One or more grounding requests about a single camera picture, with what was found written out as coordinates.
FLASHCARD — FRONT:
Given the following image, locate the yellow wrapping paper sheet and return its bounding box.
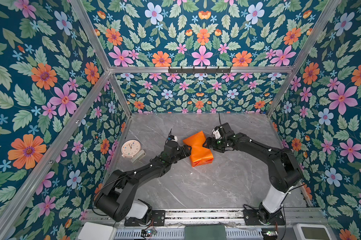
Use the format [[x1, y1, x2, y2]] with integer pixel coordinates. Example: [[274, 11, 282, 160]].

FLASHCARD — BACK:
[[183, 131, 214, 168]]

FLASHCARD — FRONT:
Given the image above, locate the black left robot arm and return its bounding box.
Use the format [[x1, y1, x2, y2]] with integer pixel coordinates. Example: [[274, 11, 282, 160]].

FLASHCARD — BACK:
[[94, 135, 192, 225]]

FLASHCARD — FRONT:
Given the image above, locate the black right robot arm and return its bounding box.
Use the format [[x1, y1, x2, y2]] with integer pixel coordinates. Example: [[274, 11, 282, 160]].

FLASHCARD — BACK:
[[203, 123, 303, 215]]

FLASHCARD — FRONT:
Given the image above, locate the green centre box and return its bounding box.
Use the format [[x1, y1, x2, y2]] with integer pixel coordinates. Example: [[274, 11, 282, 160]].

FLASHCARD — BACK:
[[185, 225, 227, 240]]

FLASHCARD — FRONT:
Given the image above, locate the white box bottom left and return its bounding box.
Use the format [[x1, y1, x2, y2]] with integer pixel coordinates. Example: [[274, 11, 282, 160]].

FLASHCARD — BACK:
[[77, 222, 117, 240]]

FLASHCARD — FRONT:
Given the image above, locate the round white analog clock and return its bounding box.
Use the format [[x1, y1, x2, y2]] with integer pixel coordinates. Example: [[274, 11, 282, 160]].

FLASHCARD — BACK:
[[121, 140, 141, 158]]

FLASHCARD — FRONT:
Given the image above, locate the white device bottom right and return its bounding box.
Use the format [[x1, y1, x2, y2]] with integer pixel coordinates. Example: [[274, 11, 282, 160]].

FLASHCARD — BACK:
[[293, 224, 337, 240]]

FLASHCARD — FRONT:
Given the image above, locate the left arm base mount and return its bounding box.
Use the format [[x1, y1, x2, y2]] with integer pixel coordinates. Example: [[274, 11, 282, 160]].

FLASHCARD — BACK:
[[124, 201, 166, 227]]

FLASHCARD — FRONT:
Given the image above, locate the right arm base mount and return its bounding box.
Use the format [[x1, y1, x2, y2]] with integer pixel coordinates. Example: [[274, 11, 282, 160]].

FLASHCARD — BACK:
[[243, 207, 286, 226]]

